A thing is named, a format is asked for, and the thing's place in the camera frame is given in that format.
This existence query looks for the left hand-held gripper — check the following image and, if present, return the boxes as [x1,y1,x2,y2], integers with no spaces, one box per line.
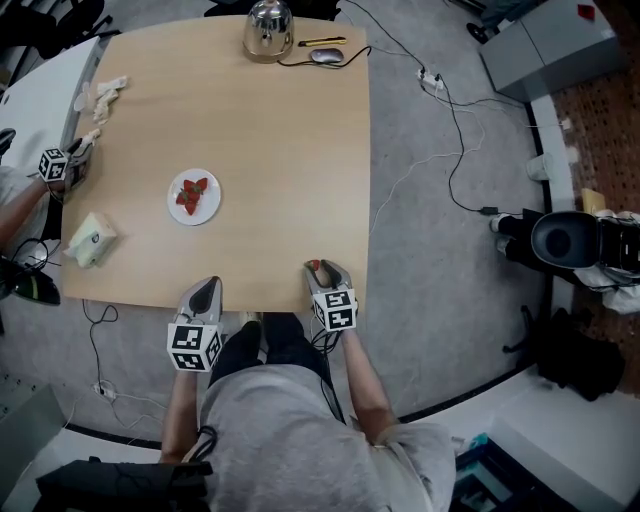
[165,276,225,374]

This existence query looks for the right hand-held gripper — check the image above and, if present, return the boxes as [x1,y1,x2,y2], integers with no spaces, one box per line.
[303,258,361,333]

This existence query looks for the white plate of strawberries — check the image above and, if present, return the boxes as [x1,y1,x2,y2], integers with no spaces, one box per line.
[166,167,222,227]

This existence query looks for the person's right forearm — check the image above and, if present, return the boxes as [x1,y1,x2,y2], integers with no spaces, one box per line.
[339,327,402,447]

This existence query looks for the person's left forearm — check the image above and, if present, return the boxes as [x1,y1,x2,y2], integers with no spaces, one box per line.
[159,368,212,464]

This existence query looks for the person's black trousers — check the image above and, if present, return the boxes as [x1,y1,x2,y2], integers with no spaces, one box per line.
[206,311,335,397]

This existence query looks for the white tissue pack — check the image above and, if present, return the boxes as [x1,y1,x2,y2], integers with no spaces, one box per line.
[61,211,119,270]

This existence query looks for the person's grey shirt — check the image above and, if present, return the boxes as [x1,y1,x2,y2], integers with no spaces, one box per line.
[199,363,458,512]

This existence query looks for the grey metal box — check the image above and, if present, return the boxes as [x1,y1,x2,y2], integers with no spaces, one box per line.
[0,382,67,482]

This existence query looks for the grey computer mouse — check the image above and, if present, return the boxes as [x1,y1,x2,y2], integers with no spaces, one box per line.
[309,47,346,66]

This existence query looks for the pile of white crumpled pieces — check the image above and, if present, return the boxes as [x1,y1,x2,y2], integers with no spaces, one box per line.
[91,74,130,127]

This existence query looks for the white paper cup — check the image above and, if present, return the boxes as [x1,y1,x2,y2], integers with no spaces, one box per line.
[525,151,556,183]

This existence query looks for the small plastic cup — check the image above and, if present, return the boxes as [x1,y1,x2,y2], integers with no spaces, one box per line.
[73,81,94,113]

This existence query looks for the white desk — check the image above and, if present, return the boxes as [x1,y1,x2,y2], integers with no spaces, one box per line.
[0,35,104,174]

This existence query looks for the brown cardboard box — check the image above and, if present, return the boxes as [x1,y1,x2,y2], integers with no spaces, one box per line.
[580,187,608,212]

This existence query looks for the grey coat on stand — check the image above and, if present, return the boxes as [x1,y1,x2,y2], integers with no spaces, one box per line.
[451,0,537,46]

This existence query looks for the grey metal cabinet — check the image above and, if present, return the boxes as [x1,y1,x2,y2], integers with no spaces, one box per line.
[479,0,629,104]

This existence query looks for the black backpack cable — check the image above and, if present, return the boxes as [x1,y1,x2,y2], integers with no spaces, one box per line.
[81,299,120,392]

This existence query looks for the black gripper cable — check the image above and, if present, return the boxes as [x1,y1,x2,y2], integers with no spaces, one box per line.
[309,326,347,427]
[186,424,219,464]

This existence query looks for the white floor cable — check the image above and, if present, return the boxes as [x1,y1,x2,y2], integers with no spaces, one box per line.
[368,97,487,237]

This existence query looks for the black floor cable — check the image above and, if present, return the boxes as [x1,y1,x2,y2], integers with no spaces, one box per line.
[433,74,502,214]

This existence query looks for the black mouse cable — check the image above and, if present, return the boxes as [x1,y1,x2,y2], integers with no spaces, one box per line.
[276,45,373,68]

